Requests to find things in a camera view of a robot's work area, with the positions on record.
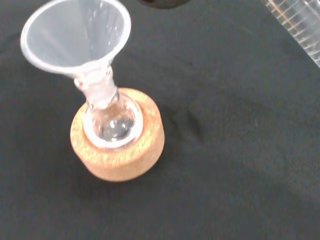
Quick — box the black bench cloth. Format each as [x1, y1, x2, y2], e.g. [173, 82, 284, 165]
[0, 0, 320, 240]

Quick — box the clear plastic funnel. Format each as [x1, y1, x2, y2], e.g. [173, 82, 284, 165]
[19, 0, 132, 102]

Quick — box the round-bottom glass flask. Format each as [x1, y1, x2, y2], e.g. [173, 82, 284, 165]
[73, 65, 145, 151]

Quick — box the cork ring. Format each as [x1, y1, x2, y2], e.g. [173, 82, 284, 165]
[69, 87, 168, 183]

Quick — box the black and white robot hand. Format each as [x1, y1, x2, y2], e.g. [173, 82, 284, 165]
[136, 0, 192, 6]

